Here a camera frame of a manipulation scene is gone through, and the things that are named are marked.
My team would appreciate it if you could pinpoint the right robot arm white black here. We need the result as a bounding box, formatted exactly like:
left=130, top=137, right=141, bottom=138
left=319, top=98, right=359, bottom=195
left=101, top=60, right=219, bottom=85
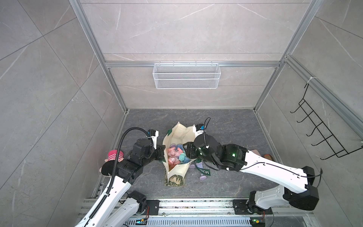
left=183, top=133, right=320, bottom=213

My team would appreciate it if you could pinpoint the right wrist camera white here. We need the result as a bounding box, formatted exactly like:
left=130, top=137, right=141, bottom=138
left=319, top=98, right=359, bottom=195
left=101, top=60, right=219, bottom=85
left=193, top=124, right=205, bottom=137

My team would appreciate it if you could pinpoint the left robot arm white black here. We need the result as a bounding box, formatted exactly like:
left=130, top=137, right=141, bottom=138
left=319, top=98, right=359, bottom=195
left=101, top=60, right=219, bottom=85
left=77, top=127, right=165, bottom=227

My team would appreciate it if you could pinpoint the black wire hook rack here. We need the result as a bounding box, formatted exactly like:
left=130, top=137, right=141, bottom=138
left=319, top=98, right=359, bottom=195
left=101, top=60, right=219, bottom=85
left=290, top=83, right=363, bottom=160

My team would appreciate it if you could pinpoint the cream canvas tote bag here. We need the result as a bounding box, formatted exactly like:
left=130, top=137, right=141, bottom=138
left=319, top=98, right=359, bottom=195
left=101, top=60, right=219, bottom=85
left=162, top=123, right=204, bottom=187

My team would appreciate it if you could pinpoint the purple hourglass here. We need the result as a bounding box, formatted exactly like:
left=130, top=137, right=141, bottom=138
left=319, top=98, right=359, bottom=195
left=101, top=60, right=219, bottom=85
left=196, top=162, right=203, bottom=169

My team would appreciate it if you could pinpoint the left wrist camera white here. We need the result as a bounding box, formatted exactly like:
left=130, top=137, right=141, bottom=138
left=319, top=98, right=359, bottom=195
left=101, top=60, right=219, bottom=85
left=148, top=129, right=159, bottom=149

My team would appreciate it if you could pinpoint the white wire mesh basket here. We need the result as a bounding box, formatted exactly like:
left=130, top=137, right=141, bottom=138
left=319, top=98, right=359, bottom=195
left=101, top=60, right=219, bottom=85
left=153, top=63, right=221, bottom=89

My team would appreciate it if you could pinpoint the teal hourglass pile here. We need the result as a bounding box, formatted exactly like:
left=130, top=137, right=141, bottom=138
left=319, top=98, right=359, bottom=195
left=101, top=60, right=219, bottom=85
left=179, top=153, right=186, bottom=162

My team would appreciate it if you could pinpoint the pink hourglass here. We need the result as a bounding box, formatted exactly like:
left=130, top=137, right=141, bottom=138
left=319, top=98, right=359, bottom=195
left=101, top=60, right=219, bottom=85
left=167, top=147, right=176, bottom=157

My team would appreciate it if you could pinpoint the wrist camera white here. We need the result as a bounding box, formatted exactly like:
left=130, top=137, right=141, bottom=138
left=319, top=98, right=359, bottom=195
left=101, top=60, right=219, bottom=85
left=193, top=124, right=205, bottom=137
left=148, top=129, right=159, bottom=149

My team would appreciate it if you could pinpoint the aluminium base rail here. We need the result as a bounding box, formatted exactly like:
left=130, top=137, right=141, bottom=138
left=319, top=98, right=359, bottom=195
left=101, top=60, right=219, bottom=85
left=76, top=198, right=319, bottom=227

